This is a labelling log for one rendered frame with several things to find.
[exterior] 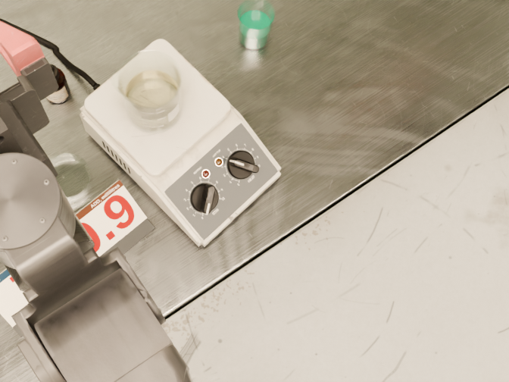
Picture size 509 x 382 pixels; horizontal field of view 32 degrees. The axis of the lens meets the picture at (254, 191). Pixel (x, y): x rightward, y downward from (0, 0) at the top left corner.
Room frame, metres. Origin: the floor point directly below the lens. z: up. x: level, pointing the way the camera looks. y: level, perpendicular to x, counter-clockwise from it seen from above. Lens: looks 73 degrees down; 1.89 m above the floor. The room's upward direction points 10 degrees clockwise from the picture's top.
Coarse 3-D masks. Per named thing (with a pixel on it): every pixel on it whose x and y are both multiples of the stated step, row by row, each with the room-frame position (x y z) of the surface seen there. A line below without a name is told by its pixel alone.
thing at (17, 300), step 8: (8, 280) 0.14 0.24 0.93; (0, 288) 0.13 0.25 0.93; (8, 288) 0.13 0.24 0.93; (16, 288) 0.14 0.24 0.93; (0, 296) 0.12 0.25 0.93; (8, 296) 0.13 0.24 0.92; (16, 296) 0.13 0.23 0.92; (0, 304) 0.12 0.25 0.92; (8, 304) 0.12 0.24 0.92; (16, 304) 0.12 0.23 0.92; (24, 304) 0.12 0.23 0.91; (8, 312) 0.11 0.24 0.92; (16, 312) 0.11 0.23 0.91
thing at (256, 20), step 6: (246, 12) 0.51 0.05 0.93; (252, 12) 0.51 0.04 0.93; (258, 12) 0.51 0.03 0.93; (240, 18) 0.50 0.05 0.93; (246, 18) 0.50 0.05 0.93; (252, 18) 0.50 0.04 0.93; (258, 18) 0.50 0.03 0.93; (264, 18) 0.51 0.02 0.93; (246, 24) 0.49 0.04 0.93; (252, 24) 0.50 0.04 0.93; (258, 24) 0.50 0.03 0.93; (264, 24) 0.50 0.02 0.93
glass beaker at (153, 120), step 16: (128, 64) 0.36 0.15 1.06; (144, 64) 0.37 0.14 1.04; (160, 64) 0.37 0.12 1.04; (176, 64) 0.37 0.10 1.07; (112, 80) 0.34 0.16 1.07; (128, 80) 0.35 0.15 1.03; (176, 80) 0.36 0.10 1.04; (176, 96) 0.34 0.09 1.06; (128, 112) 0.32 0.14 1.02; (144, 112) 0.32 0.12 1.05; (160, 112) 0.32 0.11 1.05; (176, 112) 0.33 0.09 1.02; (144, 128) 0.32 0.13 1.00; (160, 128) 0.32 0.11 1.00
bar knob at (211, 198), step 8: (200, 184) 0.28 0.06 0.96; (208, 184) 0.28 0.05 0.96; (192, 192) 0.27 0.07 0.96; (200, 192) 0.27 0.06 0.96; (208, 192) 0.27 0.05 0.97; (216, 192) 0.28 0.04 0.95; (192, 200) 0.26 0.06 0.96; (200, 200) 0.26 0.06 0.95; (208, 200) 0.26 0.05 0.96; (216, 200) 0.27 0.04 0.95; (200, 208) 0.25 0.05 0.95; (208, 208) 0.25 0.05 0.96
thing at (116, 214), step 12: (120, 192) 0.26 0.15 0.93; (108, 204) 0.25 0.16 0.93; (120, 204) 0.25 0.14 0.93; (132, 204) 0.25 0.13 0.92; (84, 216) 0.23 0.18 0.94; (96, 216) 0.23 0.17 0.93; (108, 216) 0.23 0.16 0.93; (120, 216) 0.24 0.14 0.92; (132, 216) 0.24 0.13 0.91; (96, 228) 0.22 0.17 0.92; (108, 228) 0.22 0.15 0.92; (120, 228) 0.23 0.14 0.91; (96, 240) 0.21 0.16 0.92; (108, 240) 0.21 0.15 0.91; (96, 252) 0.19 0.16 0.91
